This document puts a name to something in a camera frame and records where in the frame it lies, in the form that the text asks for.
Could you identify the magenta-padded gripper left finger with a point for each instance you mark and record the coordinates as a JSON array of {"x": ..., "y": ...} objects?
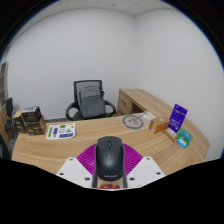
[{"x": 85, "y": 160}]

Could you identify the small orange-brown box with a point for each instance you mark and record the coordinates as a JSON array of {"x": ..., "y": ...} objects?
[{"x": 159, "y": 125}]

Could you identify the black computer mouse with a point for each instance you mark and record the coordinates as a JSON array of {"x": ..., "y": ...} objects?
[{"x": 109, "y": 158}]

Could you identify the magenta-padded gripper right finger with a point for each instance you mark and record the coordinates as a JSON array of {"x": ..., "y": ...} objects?
[{"x": 133, "y": 160}]

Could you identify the purple card package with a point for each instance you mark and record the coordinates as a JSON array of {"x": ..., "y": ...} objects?
[{"x": 177, "y": 117}]

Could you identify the small teal box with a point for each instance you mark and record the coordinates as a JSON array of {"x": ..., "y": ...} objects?
[{"x": 185, "y": 136}]

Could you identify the white printed paper sheet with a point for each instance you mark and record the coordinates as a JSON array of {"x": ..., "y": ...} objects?
[{"x": 60, "y": 131}]

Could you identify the wooden side desk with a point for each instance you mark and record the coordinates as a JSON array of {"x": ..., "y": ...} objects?
[{"x": 136, "y": 98}]

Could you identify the grey backpack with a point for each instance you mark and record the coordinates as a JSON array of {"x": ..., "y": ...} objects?
[{"x": 91, "y": 101}]

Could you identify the flat tan box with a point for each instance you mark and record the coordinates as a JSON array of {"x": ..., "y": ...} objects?
[{"x": 170, "y": 133}]

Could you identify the black mesh office chair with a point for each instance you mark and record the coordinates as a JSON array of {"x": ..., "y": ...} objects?
[{"x": 71, "y": 111}]

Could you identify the black cardboard box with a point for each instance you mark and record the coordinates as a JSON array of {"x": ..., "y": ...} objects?
[{"x": 31, "y": 114}]

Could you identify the wide brown cardboard box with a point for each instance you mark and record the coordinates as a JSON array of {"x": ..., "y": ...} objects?
[{"x": 36, "y": 127}]

